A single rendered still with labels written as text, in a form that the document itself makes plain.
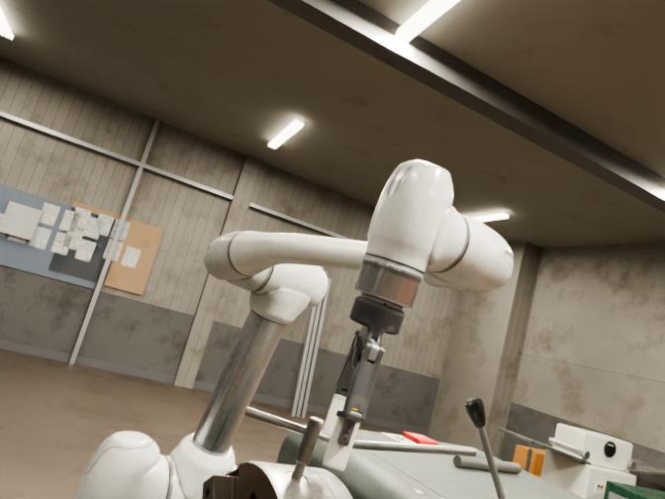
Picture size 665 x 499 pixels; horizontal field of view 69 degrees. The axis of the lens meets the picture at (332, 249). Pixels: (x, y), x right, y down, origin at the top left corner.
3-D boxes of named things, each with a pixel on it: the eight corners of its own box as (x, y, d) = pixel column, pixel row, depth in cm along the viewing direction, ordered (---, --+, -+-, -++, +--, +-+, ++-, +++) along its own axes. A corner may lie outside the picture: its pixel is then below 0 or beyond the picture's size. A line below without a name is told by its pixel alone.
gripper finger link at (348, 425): (359, 407, 64) (362, 414, 61) (347, 444, 63) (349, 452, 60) (348, 403, 64) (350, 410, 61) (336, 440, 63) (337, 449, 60)
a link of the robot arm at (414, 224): (394, 259, 63) (456, 285, 70) (431, 148, 64) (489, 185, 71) (345, 248, 71) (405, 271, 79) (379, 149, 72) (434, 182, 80)
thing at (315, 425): (281, 498, 67) (310, 419, 68) (282, 491, 69) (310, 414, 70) (296, 503, 67) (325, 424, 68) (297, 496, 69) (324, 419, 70)
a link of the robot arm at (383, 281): (416, 274, 75) (404, 311, 75) (360, 254, 74) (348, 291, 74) (431, 275, 66) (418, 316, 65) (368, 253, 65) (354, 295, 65)
